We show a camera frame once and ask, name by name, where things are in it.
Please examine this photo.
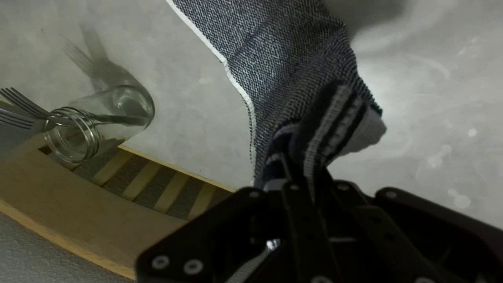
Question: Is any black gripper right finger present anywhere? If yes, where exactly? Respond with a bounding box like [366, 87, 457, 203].
[313, 178, 503, 283]

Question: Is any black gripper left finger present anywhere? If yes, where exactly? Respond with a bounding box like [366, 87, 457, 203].
[134, 180, 316, 283]

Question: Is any blue striped towel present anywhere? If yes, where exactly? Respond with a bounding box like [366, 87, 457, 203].
[165, 0, 388, 191]

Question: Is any clear glass jar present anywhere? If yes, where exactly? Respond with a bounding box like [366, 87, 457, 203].
[41, 84, 157, 170]

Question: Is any wooden slat-back chair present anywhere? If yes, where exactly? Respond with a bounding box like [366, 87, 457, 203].
[0, 132, 237, 282]

